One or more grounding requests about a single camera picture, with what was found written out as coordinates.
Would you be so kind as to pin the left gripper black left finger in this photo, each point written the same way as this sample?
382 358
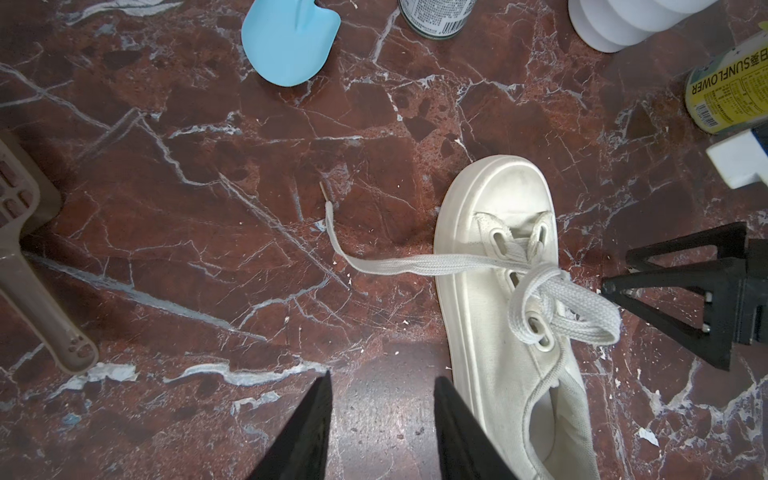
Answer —
301 448

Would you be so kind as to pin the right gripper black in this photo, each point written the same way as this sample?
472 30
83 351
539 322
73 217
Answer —
708 307

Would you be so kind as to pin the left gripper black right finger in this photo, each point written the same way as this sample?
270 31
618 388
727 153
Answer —
464 450

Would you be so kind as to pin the cream white sneaker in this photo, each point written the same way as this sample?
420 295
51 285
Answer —
529 399

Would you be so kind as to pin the yellow sunflower seed can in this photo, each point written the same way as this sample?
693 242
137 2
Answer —
730 92

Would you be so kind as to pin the white pot with flowers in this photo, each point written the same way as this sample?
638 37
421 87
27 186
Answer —
609 26

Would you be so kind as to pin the small silver tin can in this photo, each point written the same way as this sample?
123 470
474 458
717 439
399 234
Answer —
436 19

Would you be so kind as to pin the light blue plastic trowel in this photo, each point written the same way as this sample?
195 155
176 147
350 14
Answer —
288 42

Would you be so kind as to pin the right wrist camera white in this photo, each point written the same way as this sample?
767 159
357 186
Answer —
741 159

